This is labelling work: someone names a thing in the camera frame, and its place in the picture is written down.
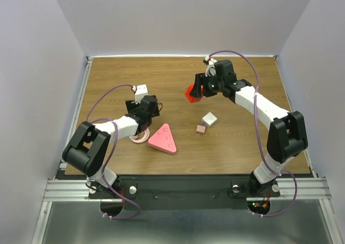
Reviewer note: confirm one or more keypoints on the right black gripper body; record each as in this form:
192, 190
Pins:
214, 85

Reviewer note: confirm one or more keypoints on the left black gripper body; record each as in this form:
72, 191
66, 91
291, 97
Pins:
131, 106

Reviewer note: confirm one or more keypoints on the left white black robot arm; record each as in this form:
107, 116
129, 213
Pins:
93, 143

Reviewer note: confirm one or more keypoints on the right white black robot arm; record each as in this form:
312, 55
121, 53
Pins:
287, 136

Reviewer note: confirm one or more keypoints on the pink triangular power strip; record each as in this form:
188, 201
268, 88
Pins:
163, 140

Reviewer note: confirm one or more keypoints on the white cube charger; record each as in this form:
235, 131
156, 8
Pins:
209, 119

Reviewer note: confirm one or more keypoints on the small pink square adapter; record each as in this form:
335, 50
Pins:
201, 128

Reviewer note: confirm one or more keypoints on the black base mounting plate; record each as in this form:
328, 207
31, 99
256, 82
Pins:
182, 192

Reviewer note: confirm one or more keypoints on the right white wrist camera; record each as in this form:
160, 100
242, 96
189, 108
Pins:
210, 63

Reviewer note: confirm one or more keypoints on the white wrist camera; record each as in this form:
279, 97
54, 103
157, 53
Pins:
139, 92
210, 63

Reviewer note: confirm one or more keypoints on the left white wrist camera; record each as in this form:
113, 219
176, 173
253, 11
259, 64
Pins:
139, 92

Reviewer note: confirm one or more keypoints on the aluminium left side rail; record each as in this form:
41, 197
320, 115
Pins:
89, 61

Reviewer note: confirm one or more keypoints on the aluminium rail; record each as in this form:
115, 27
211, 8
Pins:
89, 61
301, 188

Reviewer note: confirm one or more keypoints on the aluminium front rail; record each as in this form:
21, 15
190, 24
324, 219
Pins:
301, 188

